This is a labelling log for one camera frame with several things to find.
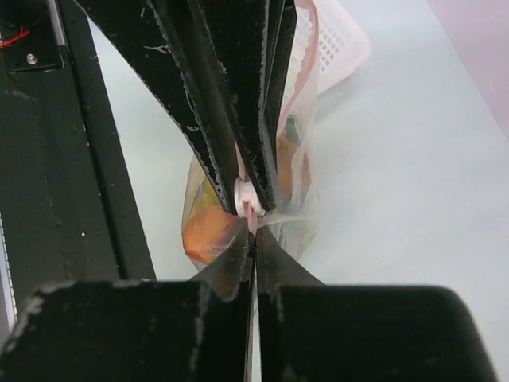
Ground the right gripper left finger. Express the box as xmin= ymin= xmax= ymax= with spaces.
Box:
xmin=1 ymin=230 xmax=255 ymax=381

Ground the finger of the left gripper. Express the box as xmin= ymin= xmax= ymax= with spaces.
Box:
xmin=189 ymin=1 xmax=297 ymax=212
xmin=78 ymin=1 xmax=238 ymax=213

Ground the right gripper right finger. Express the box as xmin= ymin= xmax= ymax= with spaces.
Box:
xmin=254 ymin=228 xmax=496 ymax=381

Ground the papaya slice with red flesh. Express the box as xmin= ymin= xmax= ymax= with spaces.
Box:
xmin=182 ymin=205 xmax=243 ymax=265

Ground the clear zip top bag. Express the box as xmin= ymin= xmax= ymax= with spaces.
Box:
xmin=182 ymin=1 xmax=320 ymax=259

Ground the yellow green mango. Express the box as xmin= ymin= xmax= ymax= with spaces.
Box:
xmin=277 ymin=116 xmax=300 ymax=199

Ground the white plastic basket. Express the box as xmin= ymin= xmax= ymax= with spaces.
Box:
xmin=293 ymin=0 xmax=372 ymax=93

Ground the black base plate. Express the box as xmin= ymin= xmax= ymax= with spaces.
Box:
xmin=1 ymin=1 xmax=155 ymax=298

